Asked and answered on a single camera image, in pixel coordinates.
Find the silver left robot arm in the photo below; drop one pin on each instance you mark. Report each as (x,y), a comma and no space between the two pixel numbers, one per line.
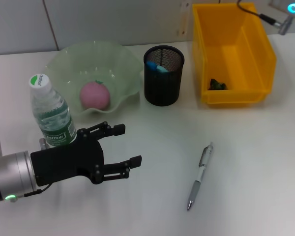
(12,174)

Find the green plastic wrapper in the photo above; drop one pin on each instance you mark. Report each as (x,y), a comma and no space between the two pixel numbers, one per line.
(217,84)

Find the pink toy peach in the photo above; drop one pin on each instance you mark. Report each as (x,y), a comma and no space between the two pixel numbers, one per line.
(94,96)

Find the silver ballpoint pen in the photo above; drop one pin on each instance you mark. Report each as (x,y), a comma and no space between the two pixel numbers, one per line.
(196,182)

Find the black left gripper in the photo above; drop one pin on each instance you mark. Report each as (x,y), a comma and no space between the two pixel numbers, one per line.
(64,162)

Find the yellow plastic bin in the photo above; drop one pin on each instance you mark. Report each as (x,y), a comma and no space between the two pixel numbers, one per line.
(236,49)

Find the green wavy glass fruit bowl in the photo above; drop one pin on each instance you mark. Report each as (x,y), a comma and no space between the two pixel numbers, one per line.
(118,73)

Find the blue scissors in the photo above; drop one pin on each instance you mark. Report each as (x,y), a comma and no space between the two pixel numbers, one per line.
(159,68)

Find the clear green-label water bottle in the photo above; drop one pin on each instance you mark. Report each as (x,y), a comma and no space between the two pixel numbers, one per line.
(51,110)

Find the black mesh pen holder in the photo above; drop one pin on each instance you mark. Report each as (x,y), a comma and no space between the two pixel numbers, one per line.
(162,86)

